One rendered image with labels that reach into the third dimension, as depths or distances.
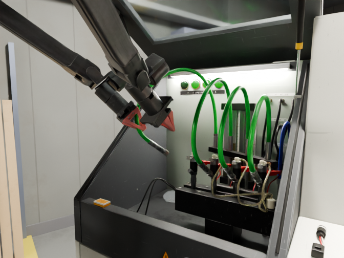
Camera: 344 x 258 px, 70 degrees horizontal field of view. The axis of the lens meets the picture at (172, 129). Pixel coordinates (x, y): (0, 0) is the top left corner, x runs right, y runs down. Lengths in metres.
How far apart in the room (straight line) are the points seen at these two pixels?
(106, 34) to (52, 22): 2.29
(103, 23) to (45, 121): 2.22
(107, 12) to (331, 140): 0.64
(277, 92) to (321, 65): 0.27
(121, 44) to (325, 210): 0.66
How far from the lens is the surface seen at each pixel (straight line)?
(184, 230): 0.71
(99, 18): 0.48
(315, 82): 0.83
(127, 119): 0.81
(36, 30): 0.86
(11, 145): 2.43
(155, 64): 0.66
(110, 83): 0.87
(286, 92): 1.06
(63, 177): 2.78
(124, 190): 1.09
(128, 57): 0.55
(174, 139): 1.26
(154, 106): 0.68
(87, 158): 2.80
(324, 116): 0.81
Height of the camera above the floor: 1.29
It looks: 6 degrees down
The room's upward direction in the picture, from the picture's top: straight up
